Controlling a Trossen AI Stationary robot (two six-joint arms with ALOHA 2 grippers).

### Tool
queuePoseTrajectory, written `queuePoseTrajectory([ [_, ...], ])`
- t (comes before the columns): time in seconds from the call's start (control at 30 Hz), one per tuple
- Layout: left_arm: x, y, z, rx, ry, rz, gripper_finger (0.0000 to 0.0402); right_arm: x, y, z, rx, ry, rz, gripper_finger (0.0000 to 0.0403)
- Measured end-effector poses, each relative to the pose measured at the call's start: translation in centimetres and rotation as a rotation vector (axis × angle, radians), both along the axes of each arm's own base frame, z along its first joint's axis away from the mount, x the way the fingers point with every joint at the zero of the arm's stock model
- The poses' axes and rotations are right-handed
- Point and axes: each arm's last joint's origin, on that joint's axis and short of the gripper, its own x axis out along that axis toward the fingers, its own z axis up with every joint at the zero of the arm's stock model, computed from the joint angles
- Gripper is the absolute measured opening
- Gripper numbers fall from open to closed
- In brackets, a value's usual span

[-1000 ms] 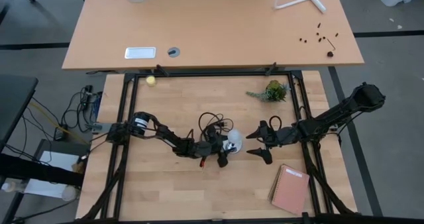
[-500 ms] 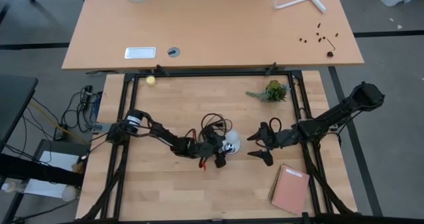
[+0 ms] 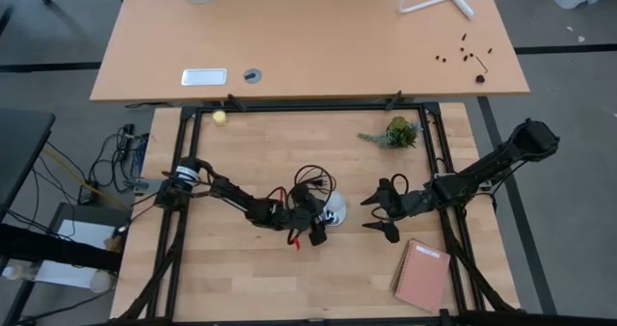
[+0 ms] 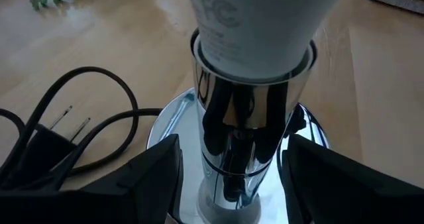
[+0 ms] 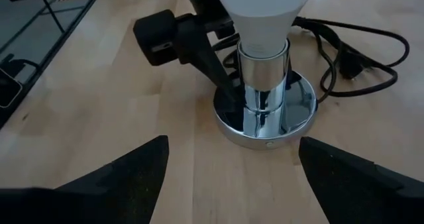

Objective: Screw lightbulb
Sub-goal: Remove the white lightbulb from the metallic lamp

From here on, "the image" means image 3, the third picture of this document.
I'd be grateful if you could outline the clear plastic cup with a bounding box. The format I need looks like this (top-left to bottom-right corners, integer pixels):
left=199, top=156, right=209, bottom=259
left=88, top=269, right=115, bottom=294

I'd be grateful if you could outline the white paper sheet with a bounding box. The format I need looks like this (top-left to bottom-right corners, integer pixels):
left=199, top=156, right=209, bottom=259
left=36, top=218, right=121, bottom=288

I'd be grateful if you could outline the grey metal bracket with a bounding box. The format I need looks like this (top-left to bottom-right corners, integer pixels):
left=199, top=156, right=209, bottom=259
left=123, top=177, right=164, bottom=196

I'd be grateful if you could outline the black flat bar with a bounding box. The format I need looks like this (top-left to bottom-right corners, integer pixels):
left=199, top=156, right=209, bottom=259
left=0, top=222, right=122, bottom=273

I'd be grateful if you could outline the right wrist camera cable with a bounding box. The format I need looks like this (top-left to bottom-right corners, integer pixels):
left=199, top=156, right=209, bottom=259
left=389, top=172, right=412, bottom=198

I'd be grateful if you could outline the light wooden desk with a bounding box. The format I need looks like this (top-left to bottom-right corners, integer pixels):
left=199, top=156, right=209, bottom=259
left=89, top=0, right=532, bottom=104

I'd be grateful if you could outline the chrome table lamp base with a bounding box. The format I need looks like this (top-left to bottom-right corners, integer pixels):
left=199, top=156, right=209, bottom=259
left=316, top=189, right=348, bottom=228

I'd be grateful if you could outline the potted succulent plant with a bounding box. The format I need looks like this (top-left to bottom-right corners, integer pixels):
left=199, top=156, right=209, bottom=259
left=357, top=115, right=425, bottom=150

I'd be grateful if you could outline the black side table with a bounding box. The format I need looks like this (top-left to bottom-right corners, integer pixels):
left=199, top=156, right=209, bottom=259
left=0, top=108, right=58, bottom=221

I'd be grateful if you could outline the white tripod stand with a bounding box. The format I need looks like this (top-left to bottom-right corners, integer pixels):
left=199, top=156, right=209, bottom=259
left=398, top=0, right=477, bottom=21

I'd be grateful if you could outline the black frame clamp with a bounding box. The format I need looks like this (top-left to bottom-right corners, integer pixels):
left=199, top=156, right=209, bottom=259
left=226, top=93, right=249, bottom=113
left=384, top=90, right=405, bottom=112

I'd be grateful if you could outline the black lamp power cable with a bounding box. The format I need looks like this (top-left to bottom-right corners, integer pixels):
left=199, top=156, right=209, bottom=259
left=283, top=164, right=338, bottom=206

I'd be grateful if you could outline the clear plastic bottle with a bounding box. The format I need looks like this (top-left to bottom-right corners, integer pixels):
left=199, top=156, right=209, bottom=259
left=0, top=260, right=38, bottom=283

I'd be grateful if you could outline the black floor cable bundle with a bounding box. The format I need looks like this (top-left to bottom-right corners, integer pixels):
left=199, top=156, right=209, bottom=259
left=86, top=122, right=151, bottom=196

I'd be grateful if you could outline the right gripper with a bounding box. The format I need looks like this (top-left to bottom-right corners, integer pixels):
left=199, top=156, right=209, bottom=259
left=360, top=177, right=439, bottom=245

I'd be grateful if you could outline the black aluminium table frame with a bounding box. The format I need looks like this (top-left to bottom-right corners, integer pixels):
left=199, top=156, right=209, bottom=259
left=109, top=101, right=527, bottom=326

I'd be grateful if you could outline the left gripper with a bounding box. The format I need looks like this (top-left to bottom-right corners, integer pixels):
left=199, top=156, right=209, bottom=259
left=267, top=184, right=338, bottom=248

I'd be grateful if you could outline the black power adapter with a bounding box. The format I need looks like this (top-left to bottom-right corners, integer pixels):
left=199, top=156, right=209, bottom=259
left=76, top=183, right=96, bottom=207

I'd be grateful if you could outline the pink spiral notebook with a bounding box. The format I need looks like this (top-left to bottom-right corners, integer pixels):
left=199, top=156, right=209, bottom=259
left=393, top=238, right=453, bottom=314

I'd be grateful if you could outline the yellow floor cable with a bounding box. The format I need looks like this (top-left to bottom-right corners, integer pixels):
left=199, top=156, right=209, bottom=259
left=41, top=147, right=127, bottom=207

